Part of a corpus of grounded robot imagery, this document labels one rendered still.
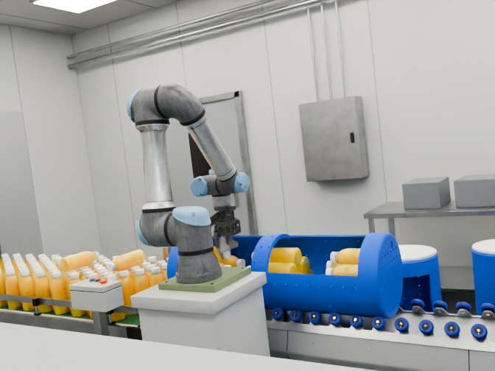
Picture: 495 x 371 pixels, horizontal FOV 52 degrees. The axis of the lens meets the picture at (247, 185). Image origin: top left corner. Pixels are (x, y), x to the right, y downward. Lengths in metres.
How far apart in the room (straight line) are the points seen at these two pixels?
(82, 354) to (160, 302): 1.24
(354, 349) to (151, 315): 0.67
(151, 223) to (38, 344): 1.31
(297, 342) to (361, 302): 0.30
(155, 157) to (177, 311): 0.51
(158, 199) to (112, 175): 5.55
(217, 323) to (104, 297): 0.68
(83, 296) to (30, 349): 1.78
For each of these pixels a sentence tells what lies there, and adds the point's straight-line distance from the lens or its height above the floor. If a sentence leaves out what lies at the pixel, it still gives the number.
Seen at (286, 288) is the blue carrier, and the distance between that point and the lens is 1.82.
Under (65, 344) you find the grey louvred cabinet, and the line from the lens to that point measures 0.41.
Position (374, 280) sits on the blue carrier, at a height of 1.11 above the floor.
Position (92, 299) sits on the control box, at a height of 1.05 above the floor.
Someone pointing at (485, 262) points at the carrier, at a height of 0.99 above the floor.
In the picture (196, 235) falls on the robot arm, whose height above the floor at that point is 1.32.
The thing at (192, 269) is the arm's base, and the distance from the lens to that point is 1.63.
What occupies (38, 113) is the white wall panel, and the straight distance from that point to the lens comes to 7.14.
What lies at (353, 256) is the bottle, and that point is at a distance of 1.80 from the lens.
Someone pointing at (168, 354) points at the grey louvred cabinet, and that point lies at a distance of 0.35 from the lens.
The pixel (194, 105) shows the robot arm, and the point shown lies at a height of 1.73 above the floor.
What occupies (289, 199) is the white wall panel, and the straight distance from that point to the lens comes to 5.70.
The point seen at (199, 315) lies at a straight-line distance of 1.56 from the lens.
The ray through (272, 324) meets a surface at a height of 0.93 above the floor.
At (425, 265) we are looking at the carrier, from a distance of 2.29.
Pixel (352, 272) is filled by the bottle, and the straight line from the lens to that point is 1.76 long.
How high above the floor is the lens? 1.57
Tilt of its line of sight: 4 degrees down
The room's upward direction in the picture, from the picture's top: 7 degrees counter-clockwise
